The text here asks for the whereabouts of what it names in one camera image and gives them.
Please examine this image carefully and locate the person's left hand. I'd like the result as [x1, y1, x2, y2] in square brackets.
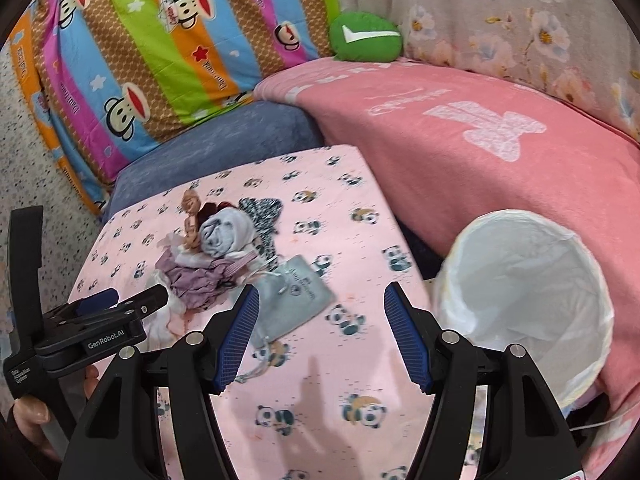
[6, 394, 58, 461]

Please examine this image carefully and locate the light blue rolled cloth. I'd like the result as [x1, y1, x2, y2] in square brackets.
[199, 208, 258, 258]

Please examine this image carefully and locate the green round check-mark pillow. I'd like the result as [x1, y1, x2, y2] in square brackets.
[328, 11, 405, 63]

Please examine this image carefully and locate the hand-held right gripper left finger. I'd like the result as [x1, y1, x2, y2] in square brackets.
[57, 284, 261, 480]

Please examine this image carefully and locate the small doll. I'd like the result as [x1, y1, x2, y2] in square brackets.
[180, 189, 206, 253]

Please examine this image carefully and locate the striped monkey print sheet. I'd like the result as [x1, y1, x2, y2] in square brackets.
[10, 0, 346, 218]

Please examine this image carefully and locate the grey floral sheet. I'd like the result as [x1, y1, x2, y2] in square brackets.
[327, 0, 640, 143]

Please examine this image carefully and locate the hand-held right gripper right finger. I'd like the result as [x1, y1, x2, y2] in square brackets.
[384, 281, 583, 480]

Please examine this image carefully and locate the purple cloth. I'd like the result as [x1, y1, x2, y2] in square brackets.
[157, 252, 251, 311]

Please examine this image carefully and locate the pink striped cloth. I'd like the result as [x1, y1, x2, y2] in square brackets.
[215, 254, 261, 281]

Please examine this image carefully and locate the pink blanket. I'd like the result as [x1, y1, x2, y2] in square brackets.
[252, 56, 640, 480]

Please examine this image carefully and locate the blue-grey cushion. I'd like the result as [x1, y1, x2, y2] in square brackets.
[102, 100, 326, 223]

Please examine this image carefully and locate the dark red cloth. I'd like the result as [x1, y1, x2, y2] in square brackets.
[195, 201, 236, 226]

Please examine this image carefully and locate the grey drawstring pouch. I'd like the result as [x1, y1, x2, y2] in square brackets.
[248, 255, 337, 356]

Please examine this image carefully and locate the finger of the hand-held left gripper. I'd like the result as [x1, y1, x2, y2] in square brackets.
[112, 284, 169, 322]
[75, 287, 121, 317]

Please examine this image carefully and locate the pink panda print cloth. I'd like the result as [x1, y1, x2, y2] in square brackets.
[67, 145, 481, 480]

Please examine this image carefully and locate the white bag-lined bin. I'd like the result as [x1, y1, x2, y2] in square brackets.
[432, 208, 615, 413]

